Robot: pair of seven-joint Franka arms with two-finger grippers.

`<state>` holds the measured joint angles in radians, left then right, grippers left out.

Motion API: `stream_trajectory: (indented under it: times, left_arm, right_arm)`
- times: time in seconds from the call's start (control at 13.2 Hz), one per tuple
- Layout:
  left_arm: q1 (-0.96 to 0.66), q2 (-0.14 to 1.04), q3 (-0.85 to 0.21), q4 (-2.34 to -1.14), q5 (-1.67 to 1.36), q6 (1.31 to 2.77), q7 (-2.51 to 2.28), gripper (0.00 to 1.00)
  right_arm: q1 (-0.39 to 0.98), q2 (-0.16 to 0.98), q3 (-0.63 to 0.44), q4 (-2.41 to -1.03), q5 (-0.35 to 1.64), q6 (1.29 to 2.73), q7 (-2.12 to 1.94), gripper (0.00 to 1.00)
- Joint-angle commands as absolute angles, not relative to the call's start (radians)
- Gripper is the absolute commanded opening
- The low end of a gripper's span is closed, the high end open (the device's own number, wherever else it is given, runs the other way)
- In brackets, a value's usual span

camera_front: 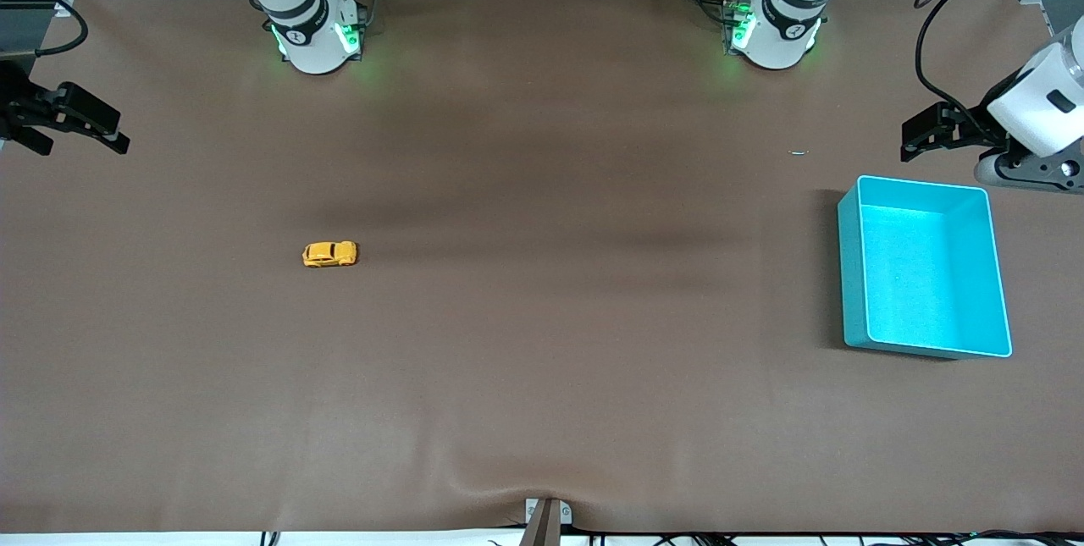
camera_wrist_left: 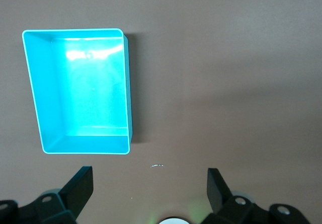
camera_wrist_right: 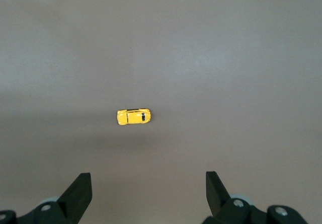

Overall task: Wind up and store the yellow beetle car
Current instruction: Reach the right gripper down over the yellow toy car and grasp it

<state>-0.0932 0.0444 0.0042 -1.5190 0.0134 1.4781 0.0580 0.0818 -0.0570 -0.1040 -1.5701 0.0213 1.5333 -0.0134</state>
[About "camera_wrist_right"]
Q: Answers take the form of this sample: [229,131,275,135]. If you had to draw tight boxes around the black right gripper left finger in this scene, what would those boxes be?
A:
[0,173,93,224]

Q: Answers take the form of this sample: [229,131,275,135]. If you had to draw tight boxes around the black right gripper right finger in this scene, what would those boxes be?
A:
[203,171,306,224]

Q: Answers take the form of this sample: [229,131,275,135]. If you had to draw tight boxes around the yellow beetle toy car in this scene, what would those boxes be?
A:
[116,107,152,126]

